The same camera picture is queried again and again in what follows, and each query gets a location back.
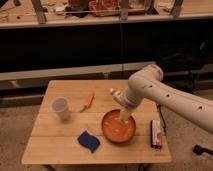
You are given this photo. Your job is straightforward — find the yellow sponge tool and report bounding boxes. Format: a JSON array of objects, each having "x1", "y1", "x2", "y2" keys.
[{"x1": 119, "y1": 108, "x2": 132, "y2": 123}]

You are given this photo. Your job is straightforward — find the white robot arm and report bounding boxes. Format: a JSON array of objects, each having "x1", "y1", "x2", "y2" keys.
[{"x1": 122, "y1": 64, "x2": 213, "y2": 134}]

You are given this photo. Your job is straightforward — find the white lying bottle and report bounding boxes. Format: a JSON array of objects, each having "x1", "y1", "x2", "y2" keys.
[{"x1": 110, "y1": 88, "x2": 123, "y2": 105}]

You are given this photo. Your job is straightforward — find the orange toy carrot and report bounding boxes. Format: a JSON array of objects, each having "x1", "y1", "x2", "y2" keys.
[{"x1": 80, "y1": 92, "x2": 95, "y2": 112}]

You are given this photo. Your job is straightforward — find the wooden table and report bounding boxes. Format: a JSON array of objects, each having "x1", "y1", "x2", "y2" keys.
[{"x1": 22, "y1": 80, "x2": 171, "y2": 165}]

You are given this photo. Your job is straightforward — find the orange round plate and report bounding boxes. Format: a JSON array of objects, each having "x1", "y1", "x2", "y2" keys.
[{"x1": 101, "y1": 109, "x2": 136, "y2": 143}]

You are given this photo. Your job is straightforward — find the translucent plastic cup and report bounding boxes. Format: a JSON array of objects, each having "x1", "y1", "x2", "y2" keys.
[{"x1": 51, "y1": 97, "x2": 70, "y2": 121}]

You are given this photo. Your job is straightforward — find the blue folded cloth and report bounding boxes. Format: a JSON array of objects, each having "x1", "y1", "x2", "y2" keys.
[{"x1": 77, "y1": 131, "x2": 100, "y2": 153}]

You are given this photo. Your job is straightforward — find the black object on floor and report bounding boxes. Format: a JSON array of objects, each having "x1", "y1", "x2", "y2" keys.
[{"x1": 193, "y1": 145, "x2": 213, "y2": 156}]

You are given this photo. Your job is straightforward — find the wooden workbench shelf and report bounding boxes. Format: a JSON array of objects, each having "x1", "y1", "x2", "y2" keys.
[{"x1": 0, "y1": 0, "x2": 213, "y2": 29}]

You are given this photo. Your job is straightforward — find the black cable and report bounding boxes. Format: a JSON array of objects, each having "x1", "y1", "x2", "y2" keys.
[{"x1": 155, "y1": 104, "x2": 168, "y2": 137}]

